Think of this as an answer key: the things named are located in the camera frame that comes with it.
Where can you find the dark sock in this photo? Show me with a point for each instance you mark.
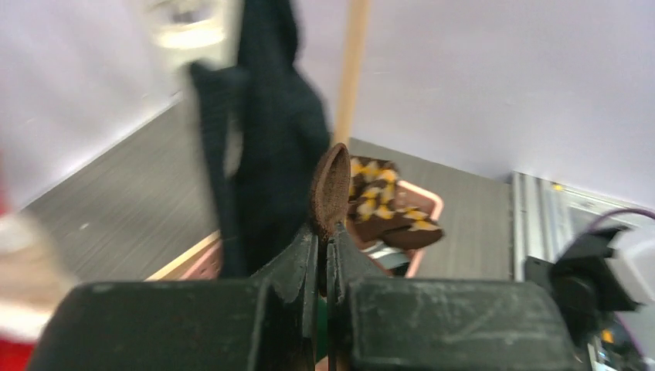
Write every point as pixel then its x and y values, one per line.
pixel 263 132

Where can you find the white clip sock hanger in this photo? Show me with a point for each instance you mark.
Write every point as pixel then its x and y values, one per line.
pixel 186 31

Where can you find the wooden clothes rack frame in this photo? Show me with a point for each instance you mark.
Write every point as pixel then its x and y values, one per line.
pixel 354 43

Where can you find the pink laundry basket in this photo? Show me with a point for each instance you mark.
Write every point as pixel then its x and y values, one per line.
pixel 402 263

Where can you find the red christmas sock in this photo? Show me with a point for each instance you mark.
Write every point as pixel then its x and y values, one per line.
pixel 34 281

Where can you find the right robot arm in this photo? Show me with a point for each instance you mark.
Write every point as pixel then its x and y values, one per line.
pixel 600 274

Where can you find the brown yellow argyle sock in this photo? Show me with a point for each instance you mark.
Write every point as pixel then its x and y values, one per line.
pixel 377 212

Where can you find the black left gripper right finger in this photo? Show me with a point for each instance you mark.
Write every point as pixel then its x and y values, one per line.
pixel 376 322

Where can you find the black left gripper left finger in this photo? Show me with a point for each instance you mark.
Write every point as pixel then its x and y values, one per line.
pixel 265 322

